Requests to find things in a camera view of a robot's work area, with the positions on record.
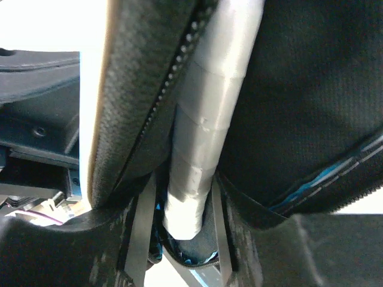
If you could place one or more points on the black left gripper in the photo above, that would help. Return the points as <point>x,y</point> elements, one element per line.
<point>40,102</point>

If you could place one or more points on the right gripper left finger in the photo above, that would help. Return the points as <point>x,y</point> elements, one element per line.
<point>107,246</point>

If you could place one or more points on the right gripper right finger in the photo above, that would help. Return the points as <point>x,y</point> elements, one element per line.
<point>258,247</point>

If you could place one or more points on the blue racket bag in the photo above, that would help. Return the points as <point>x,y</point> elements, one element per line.
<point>306,132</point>

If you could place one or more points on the badminton racket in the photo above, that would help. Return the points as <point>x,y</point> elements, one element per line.
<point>207,98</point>

